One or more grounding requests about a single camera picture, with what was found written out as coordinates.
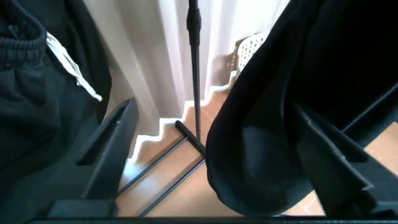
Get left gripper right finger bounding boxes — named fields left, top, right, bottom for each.
left=289, top=101, right=398, bottom=218

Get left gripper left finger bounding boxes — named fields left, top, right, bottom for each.
left=24, top=96, right=139, bottom=218

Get black shorts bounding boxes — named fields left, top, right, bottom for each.
left=0, top=0, right=113, bottom=218

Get black garment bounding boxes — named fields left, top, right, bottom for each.
left=205, top=0, right=398, bottom=218

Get black clothes rack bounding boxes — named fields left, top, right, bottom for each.
left=116, top=0, right=208, bottom=218

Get white laundry basket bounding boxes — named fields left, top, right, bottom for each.
left=236, top=31, right=271, bottom=75

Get beige curtain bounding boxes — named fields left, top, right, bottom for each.
left=81, top=0, right=292, bottom=151

